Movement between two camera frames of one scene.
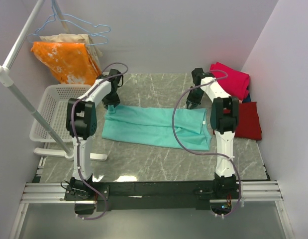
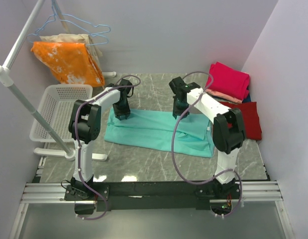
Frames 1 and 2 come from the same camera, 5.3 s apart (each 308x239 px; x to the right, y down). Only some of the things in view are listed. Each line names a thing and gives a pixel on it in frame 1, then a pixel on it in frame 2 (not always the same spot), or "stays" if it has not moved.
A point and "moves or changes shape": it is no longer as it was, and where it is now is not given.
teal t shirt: [151, 127] moves or changes shape
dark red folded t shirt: [249, 126] stays
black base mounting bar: [115, 195] stays
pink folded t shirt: [237, 83] stays
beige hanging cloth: [94, 51] stays
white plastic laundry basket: [53, 110] stays
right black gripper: [194, 102] → [176, 112]
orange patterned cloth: [71, 62] stays
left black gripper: [114, 102] → [118, 113]
